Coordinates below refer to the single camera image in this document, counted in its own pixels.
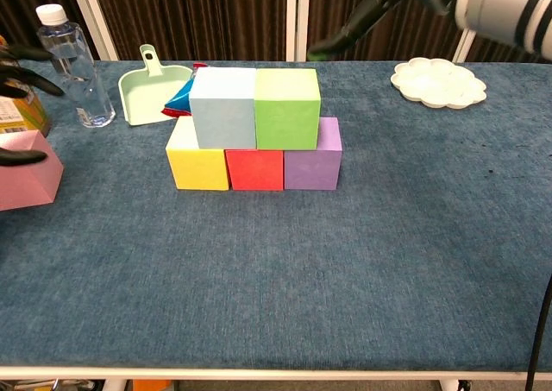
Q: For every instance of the blue table cloth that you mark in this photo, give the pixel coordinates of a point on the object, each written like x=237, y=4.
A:
x=276, y=257

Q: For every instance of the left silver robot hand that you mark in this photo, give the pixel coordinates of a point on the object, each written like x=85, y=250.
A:
x=26, y=84

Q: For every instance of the amber tea bottle yellow label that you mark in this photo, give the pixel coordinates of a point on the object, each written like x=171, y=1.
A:
x=21, y=115

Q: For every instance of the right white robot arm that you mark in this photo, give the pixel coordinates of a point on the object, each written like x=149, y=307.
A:
x=500, y=7

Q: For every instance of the green cube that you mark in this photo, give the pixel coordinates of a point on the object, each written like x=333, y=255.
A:
x=286, y=119

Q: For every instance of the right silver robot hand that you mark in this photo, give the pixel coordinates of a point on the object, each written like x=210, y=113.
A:
x=366, y=11

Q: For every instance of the yellow cube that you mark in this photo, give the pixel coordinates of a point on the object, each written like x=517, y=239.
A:
x=196, y=171

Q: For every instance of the mint green dustpan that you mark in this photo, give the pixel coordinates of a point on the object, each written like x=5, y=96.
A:
x=142, y=97

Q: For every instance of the light blue cube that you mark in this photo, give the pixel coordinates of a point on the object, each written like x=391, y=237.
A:
x=224, y=119

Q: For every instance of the orange-red cube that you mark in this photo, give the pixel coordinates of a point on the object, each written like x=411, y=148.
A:
x=256, y=171

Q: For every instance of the blue snack bag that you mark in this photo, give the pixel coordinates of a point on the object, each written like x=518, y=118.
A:
x=179, y=102

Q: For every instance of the purple cube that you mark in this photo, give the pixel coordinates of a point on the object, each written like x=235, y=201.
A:
x=312, y=171

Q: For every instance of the clear plastic water bottle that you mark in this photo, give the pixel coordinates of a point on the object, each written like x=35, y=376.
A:
x=77, y=76

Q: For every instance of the pink cube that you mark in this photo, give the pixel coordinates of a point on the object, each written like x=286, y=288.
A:
x=30, y=184

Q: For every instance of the white flower-shaped paint palette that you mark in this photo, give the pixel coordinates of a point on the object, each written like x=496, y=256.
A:
x=440, y=84

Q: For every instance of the white table frame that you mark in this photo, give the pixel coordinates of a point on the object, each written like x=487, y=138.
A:
x=276, y=373

